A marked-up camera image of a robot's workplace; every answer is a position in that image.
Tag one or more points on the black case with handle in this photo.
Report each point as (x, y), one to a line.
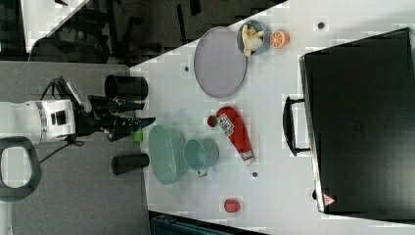
(360, 111)

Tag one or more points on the black cylinder cup upper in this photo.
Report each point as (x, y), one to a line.
(134, 88)

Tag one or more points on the small red toy fruit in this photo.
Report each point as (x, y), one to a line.
(212, 121)

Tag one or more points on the yellow toy in bowl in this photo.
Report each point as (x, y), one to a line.
(252, 39)

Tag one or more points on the orange slice toy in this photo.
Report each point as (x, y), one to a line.
(279, 39)

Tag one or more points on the grey round plate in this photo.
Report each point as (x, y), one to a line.
(219, 65)

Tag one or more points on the red ketchup bottle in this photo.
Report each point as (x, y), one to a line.
(233, 127)

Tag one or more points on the red strawberry toy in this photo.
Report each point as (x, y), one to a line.
(232, 205)

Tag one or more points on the green metal cup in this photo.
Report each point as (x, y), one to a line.
(200, 155)

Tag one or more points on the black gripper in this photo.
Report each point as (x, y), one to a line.
(102, 117)

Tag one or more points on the black cylinder cup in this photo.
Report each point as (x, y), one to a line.
(124, 164)
(134, 88)

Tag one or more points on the blue bowl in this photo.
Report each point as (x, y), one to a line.
(258, 26)

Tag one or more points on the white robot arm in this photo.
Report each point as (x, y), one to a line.
(28, 124)

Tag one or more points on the black cylinder cup lower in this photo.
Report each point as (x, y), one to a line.
(124, 164)

